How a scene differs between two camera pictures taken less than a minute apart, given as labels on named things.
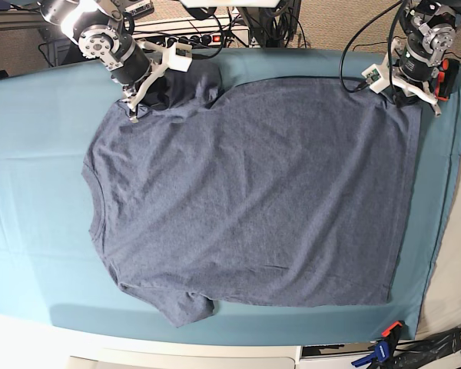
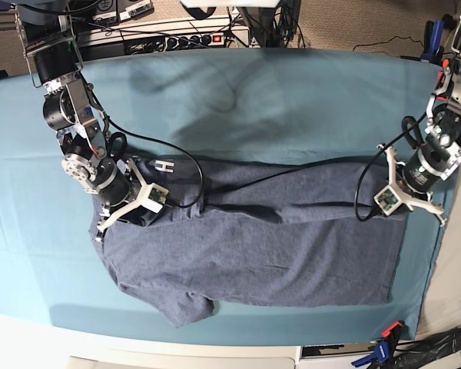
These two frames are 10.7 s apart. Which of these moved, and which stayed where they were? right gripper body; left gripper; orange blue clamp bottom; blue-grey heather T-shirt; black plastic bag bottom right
Moved: left gripper; right gripper body; blue-grey heather T-shirt
Stayed: orange blue clamp bottom; black plastic bag bottom right
